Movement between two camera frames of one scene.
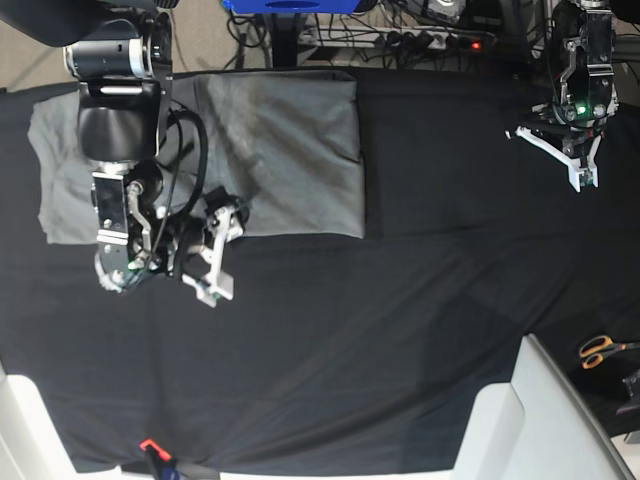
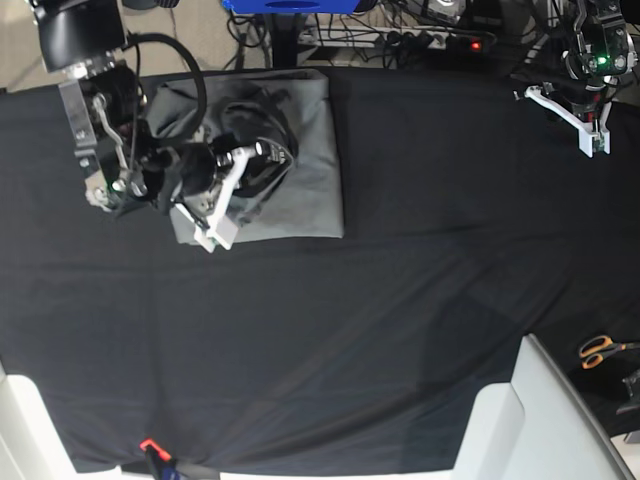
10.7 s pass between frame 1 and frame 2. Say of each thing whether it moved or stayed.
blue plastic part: stayed
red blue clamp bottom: stayed
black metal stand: stayed
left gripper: moved
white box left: stayed
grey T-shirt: moved
